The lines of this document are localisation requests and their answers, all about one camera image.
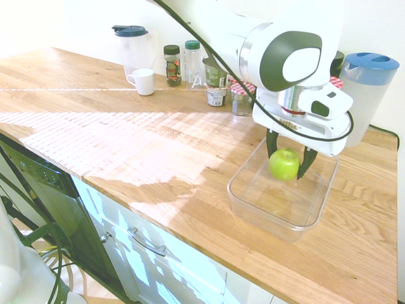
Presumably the metal drawer handle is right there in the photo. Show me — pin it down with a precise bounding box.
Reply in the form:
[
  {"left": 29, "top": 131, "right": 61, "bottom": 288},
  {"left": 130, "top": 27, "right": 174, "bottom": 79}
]
[{"left": 127, "top": 226, "right": 168, "bottom": 258}]

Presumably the dark green cable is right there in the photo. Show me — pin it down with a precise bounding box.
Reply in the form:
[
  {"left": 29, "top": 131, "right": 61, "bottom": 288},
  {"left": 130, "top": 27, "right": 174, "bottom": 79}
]
[{"left": 21, "top": 222, "right": 74, "bottom": 304}]

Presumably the green apple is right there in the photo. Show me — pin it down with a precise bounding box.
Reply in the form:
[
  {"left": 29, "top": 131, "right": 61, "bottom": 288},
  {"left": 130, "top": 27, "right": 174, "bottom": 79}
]
[{"left": 268, "top": 148, "right": 301, "bottom": 182}]

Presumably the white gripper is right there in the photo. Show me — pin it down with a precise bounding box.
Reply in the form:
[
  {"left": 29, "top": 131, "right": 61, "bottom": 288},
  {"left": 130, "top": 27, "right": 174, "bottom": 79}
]
[{"left": 252, "top": 87, "right": 354, "bottom": 181}]

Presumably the black dishwasher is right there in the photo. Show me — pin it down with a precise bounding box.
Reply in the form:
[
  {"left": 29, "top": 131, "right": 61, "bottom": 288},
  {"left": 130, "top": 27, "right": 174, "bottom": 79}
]
[{"left": 0, "top": 132, "right": 129, "bottom": 303}]

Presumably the white kitchen cabinet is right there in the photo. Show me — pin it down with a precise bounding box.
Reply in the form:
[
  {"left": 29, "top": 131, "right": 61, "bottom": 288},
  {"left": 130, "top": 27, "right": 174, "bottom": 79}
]
[{"left": 70, "top": 175, "right": 278, "bottom": 304}]

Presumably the spice jar black lid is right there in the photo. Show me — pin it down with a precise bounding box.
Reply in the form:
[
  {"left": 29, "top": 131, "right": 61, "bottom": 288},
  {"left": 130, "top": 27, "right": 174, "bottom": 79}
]
[{"left": 163, "top": 44, "right": 182, "bottom": 87}]

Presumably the green plastic tub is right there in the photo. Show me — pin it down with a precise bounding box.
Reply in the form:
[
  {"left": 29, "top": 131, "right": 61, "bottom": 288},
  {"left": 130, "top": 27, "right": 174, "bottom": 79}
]
[{"left": 202, "top": 56, "right": 229, "bottom": 88}]

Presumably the white ceramic mug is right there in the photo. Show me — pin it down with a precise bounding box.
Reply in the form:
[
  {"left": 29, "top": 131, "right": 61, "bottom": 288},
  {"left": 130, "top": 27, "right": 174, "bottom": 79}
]
[{"left": 125, "top": 68, "right": 156, "bottom": 96}]

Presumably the clear pitcher dark blue lid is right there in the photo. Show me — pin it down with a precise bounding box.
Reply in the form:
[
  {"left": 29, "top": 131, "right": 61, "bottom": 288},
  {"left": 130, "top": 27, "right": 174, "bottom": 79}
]
[{"left": 111, "top": 25, "right": 156, "bottom": 79}]

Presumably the white rounded stand base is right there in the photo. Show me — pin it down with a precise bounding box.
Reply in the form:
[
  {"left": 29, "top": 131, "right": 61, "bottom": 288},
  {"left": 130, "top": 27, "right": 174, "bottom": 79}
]
[{"left": 0, "top": 198, "right": 88, "bottom": 304}]

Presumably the clear plastic container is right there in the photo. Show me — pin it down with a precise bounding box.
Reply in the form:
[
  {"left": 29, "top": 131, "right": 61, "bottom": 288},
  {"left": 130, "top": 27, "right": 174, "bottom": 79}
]
[{"left": 227, "top": 136, "right": 340, "bottom": 244}]

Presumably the small labelled glass jar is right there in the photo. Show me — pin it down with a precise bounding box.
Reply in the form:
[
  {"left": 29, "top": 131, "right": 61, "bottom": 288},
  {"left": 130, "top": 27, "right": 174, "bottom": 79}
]
[{"left": 206, "top": 84, "right": 228, "bottom": 108}]

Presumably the frosted pitcher light blue lid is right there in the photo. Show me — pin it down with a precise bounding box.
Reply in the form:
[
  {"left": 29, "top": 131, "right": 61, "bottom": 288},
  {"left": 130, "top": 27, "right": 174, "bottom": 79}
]
[{"left": 339, "top": 52, "right": 401, "bottom": 148}]

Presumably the clear bottle green lid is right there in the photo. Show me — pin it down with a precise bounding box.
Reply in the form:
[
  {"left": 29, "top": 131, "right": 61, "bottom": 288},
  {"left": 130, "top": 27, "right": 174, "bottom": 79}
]
[{"left": 184, "top": 39, "right": 203, "bottom": 91}]

